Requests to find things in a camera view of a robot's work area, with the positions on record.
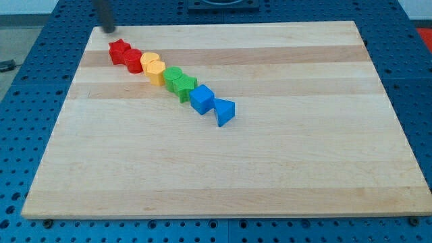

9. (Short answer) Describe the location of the green star block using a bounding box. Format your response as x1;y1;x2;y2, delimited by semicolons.
173;74;198;103

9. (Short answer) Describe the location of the red cylinder block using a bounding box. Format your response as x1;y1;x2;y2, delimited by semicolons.
124;49;142;74

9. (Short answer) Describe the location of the red star block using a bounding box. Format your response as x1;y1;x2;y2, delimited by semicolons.
109;38;131;65

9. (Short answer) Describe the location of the light wooden board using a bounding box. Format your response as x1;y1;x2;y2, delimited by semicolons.
22;21;431;219

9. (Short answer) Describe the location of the black device on floor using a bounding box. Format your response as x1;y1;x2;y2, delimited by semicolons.
0;59;16;73

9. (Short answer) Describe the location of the blue triangle block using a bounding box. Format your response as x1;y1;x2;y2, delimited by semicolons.
214;98;236;127

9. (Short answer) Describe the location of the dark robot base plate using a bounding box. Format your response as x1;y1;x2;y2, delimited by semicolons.
186;0;260;11

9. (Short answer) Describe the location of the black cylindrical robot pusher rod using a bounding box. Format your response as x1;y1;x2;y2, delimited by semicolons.
92;0;115;34

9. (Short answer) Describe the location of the green cylinder block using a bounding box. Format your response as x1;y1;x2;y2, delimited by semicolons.
163;66;183;92

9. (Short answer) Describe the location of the blue cube block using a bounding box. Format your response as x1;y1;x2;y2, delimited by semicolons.
189;84;215;115

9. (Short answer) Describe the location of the yellow cylinder block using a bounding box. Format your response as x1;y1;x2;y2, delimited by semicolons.
140;52;160;74

